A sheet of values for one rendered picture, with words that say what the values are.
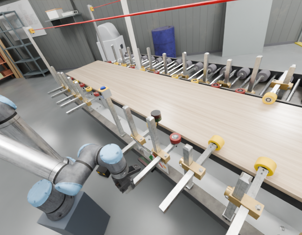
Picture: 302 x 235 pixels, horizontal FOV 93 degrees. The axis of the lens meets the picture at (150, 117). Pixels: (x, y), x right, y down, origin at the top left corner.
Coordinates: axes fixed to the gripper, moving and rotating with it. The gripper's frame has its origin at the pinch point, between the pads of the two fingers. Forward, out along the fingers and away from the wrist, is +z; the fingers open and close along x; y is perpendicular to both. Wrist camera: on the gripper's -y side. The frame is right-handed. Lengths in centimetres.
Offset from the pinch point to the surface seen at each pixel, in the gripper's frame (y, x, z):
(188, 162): -25.1, 22.1, -18.8
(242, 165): -47, 41, -9
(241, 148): -58, 37, -9
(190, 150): -26.4, 22.5, -26.8
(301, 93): -173, 50, 7
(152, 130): -25.1, -2.5, -26.5
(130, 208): 4, -30, 83
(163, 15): -380, -314, -52
